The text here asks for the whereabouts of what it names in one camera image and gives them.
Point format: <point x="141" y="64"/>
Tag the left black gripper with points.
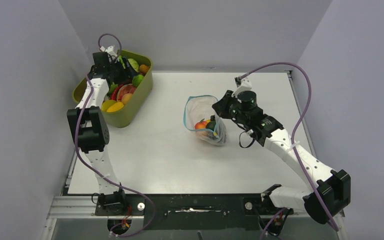
<point x="127" y="73"/>

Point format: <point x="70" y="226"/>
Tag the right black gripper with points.
<point x="220" y="107"/>

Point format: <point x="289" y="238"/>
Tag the dark green avocado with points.
<point x="211" y="125"/>

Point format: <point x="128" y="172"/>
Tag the clear zip top bag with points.
<point x="200" y="118"/>

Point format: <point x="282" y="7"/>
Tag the orange peach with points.
<point x="200" y="125"/>

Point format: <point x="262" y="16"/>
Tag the yellow bell pepper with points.
<point x="207" y="132"/>

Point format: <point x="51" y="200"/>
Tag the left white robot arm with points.
<point x="91" y="135"/>

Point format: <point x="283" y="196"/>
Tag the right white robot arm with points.
<point x="329" y="191"/>

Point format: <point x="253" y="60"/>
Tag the lime green fruit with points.
<point x="136" y="81"/>

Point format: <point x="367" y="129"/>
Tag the watermelon slice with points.
<point x="125" y="89"/>

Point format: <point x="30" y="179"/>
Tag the green cabbage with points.
<point x="134" y="64"/>

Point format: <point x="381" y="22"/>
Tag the orange tangerine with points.
<point x="143" y="69"/>

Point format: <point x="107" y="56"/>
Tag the orange apricot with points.
<point x="126" y="98"/>

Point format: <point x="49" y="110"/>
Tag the red chili pepper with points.
<point x="115" y="92"/>

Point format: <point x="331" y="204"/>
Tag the yellow mango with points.
<point x="115" y="107"/>

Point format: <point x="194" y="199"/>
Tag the olive green plastic bin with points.
<point x="139" y="99"/>

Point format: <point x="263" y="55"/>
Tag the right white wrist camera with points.
<point x="243" y="84"/>

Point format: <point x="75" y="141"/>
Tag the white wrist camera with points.
<point x="243" y="84"/>
<point x="109" y="50"/>

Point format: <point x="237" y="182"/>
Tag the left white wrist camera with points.
<point x="109" y="50"/>

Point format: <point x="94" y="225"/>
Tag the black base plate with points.
<point x="247" y="211"/>

